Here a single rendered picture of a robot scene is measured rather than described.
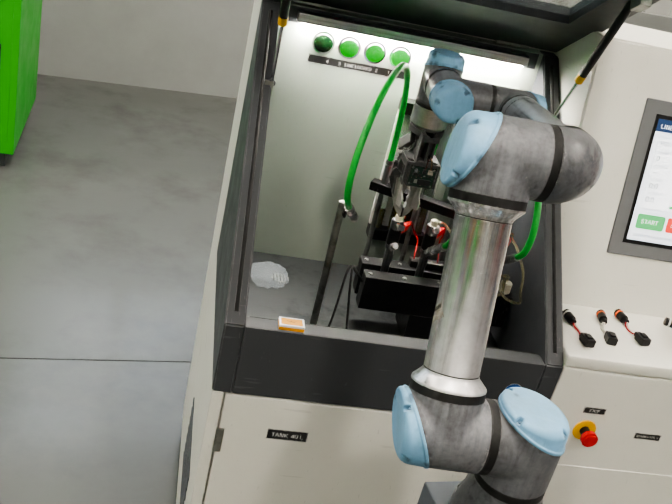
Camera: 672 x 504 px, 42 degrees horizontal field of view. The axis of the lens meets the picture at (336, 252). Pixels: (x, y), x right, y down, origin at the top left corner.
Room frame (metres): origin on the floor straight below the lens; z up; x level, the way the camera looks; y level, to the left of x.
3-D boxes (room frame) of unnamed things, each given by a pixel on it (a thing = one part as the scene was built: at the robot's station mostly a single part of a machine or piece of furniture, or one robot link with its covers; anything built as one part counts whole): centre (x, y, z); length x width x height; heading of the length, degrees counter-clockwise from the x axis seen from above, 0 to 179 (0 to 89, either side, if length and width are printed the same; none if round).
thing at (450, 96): (1.63, -0.15, 1.42); 0.11 x 0.11 x 0.08; 9
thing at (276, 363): (1.51, -0.16, 0.87); 0.62 x 0.04 x 0.16; 102
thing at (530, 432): (1.12, -0.35, 1.07); 0.13 x 0.12 x 0.14; 99
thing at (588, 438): (1.57, -0.61, 0.80); 0.05 x 0.04 x 0.05; 102
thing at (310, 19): (2.01, -0.06, 1.43); 0.54 x 0.03 x 0.02; 102
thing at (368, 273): (1.77, -0.23, 0.91); 0.34 x 0.10 x 0.15; 102
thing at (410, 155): (1.72, -0.12, 1.27); 0.09 x 0.08 x 0.12; 12
